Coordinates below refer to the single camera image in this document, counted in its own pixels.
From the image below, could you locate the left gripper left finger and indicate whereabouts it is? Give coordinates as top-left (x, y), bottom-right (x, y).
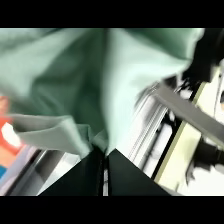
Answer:
top-left (38, 146), bottom-right (105, 197)

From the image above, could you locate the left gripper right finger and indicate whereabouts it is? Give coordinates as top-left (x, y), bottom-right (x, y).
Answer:
top-left (106, 148), bottom-right (172, 197)

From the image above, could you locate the pale green T-shirt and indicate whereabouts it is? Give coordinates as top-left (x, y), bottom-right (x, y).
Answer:
top-left (0, 27), bottom-right (205, 160)

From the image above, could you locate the silver frame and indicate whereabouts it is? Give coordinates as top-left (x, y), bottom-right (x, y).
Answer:
top-left (31, 81), bottom-right (224, 197)

